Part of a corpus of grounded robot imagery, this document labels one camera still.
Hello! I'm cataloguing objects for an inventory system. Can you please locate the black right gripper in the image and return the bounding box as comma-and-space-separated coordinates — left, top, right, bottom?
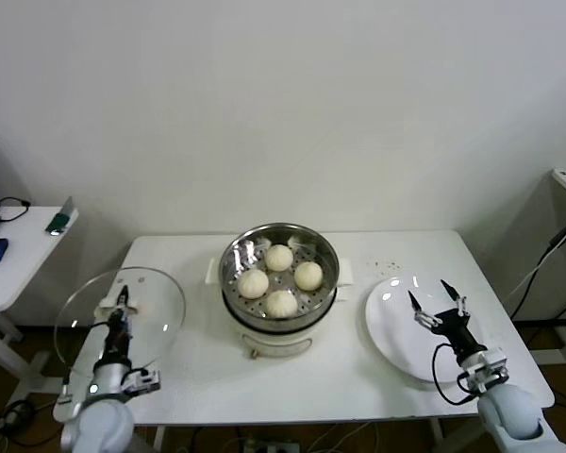
408, 279, 488, 365

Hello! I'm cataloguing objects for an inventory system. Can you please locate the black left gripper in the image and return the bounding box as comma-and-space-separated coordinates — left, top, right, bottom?
104, 285, 139, 355

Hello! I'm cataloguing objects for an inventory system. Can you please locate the glass pot lid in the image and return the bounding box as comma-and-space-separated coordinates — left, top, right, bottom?
54, 266, 188, 381

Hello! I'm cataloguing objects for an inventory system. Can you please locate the white steamed baozi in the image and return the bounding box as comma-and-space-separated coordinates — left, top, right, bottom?
238, 268, 270, 299
265, 243, 294, 273
265, 289, 299, 320
294, 260, 325, 292

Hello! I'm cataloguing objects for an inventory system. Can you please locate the stainless steel steamer basket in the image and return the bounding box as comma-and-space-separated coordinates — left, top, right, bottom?
207, 223, 358, 334

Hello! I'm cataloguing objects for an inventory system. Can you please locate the white round plate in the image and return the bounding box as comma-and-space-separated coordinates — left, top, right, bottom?
364, 275, 485, 384

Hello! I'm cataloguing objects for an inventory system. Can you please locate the green grey card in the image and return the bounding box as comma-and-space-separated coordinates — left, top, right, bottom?
45, 195, 79, 236

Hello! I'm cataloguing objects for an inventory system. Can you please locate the black floor power adapter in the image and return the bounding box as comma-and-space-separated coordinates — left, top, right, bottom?
2, 400, 32, 428

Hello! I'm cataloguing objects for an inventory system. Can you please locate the cream electric cooker base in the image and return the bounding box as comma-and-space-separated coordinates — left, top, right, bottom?
206, 263, 358, 362

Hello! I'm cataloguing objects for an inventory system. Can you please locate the white floor power strip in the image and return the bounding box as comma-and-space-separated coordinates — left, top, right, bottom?
242, 436, 303, 453

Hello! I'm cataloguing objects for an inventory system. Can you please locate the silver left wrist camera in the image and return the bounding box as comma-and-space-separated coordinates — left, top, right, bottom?
122, 369, 162, 396

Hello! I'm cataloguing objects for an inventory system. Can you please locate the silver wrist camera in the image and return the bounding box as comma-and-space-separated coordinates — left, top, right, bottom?
457, 347, 510, 395
122, 369, 162, 396

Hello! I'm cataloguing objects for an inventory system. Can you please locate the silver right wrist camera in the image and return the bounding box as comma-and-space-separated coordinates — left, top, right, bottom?
457, 347, 510, 395

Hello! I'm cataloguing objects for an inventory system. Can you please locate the black white wall cable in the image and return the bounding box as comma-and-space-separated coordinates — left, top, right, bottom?
509, 214, 566, 321

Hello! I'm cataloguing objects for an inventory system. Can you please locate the black laptop cable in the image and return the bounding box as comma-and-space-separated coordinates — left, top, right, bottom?
0, 196, 31, 223

